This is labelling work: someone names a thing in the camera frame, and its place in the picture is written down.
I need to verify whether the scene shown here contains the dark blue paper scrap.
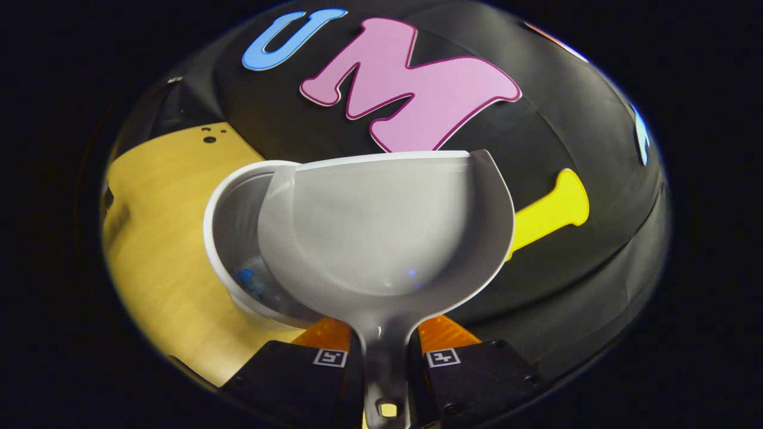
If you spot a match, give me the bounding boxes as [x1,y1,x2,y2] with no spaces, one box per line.
[235,268,266,300]

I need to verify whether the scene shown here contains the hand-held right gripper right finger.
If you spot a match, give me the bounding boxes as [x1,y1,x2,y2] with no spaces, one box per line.
[408,314,544,425]

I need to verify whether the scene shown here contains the white ribbed garbage bin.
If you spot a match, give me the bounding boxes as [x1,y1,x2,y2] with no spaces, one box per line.
[203,160,334,329]

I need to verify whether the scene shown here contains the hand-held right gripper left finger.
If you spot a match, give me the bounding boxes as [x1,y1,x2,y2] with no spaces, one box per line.
[221,317,366,419]

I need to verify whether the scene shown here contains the black backdrop cloth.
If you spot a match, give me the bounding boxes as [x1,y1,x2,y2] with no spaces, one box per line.
[110,0,672,382]

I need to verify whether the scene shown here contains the small grey broom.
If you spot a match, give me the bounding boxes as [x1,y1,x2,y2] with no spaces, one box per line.
[256,149,517,429]

